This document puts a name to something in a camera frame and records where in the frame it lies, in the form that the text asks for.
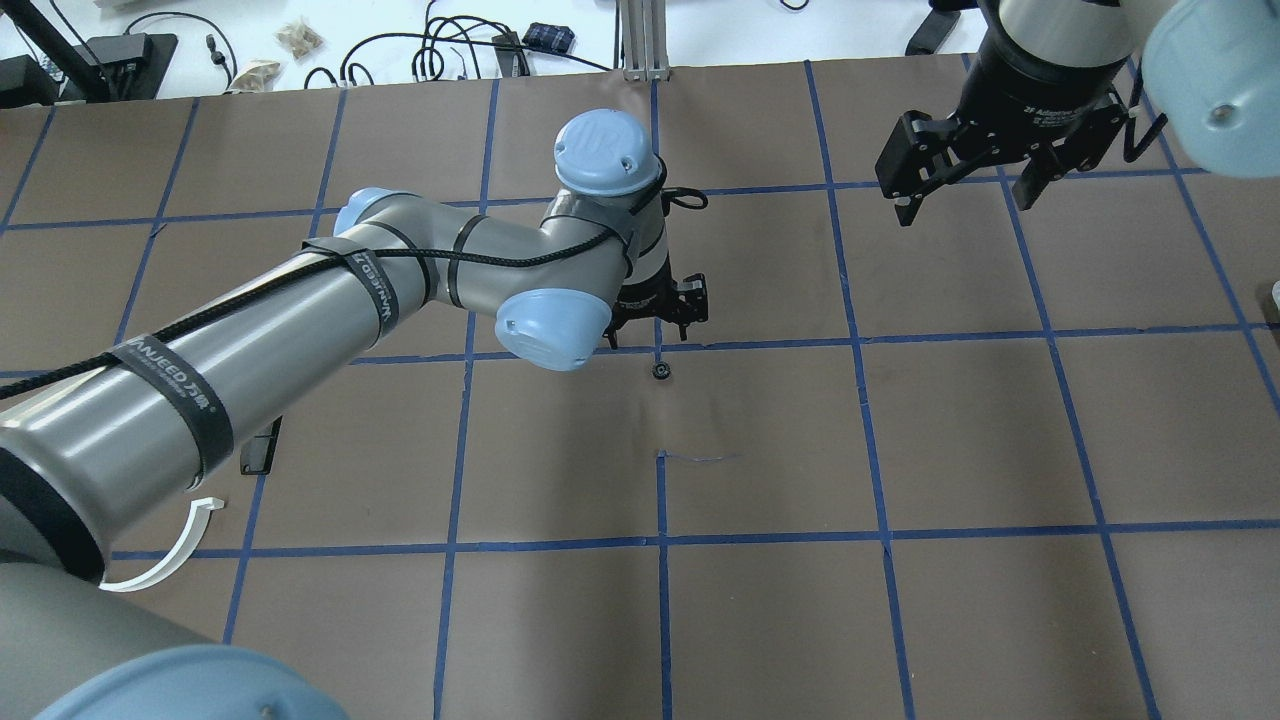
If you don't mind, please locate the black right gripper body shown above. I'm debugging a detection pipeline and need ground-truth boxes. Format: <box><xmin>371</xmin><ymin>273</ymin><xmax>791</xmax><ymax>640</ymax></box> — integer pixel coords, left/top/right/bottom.
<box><xmin>955</xmin><ymin>40</ymin><xmax>1123</xmax><ymax>167</ymax></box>

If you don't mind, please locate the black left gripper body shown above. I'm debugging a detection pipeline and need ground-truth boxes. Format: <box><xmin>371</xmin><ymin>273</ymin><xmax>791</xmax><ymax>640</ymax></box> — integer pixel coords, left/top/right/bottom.
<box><xmin>605</xmin><ymin>273</ymin><xmax>710</xmax><ymax>348</ymax></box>

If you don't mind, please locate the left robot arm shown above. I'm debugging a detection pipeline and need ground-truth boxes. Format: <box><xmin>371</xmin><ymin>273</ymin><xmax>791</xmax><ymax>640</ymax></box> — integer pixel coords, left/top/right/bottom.
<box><xmin>1</xmin><ymin>109</ymin><xmax>709</xmax><ymax>719</ymax></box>

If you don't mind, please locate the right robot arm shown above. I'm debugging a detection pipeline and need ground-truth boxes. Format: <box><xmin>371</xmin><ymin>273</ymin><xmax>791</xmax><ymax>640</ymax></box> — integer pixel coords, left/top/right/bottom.
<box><xmin>876</xmin><ymin>1</ymin><xmax>1279</xmax><ymax>227</ymax></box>

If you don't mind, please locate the black power adapter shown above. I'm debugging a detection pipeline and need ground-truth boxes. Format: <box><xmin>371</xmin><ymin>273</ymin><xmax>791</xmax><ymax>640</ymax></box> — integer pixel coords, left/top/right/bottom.
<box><xmin>904</xmin><ymin>9</ymin><xmax>963</xmax><ymax>56</ymax></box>

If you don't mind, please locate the blue checkered pouch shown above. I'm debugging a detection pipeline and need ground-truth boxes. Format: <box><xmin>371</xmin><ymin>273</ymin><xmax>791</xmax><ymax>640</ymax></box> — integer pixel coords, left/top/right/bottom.
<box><xmin>521</xmin><ymin>22</ymin><xmax>577</xmax><ymax>55</ymax></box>

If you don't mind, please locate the black brake pad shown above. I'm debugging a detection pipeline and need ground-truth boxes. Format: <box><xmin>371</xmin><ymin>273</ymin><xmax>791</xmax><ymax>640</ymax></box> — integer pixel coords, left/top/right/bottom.
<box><xmin>237</xmin><ymin>416</ymin><xmax>283</xmax><ymax>477</ymax></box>

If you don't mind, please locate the brown packet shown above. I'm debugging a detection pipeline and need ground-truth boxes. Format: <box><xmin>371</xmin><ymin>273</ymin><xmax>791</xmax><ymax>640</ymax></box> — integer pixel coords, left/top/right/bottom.
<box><xmin>274</xmin><ymin>18</ymin><xmax>325</xmax><ymax>59</ymax></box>
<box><xmin>229</xmin><ymin>61</ymin><xmax>282</xmax><ymax>94</ymax></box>

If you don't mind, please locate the white curved plastic clip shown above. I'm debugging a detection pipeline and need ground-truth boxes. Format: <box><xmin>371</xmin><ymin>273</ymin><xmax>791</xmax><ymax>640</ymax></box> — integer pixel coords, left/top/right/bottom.
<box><xmin>99</xmin><ymin>496</ymin><xmax>225</xmax><ymax>594</ymax></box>

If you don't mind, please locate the aluminium frame post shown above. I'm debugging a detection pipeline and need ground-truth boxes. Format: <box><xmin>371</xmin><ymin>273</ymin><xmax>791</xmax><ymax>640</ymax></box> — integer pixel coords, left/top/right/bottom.
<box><xmin>614</xmin><ymin>0</ymin><xmax>671</xmax><ymax>82</ymax></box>

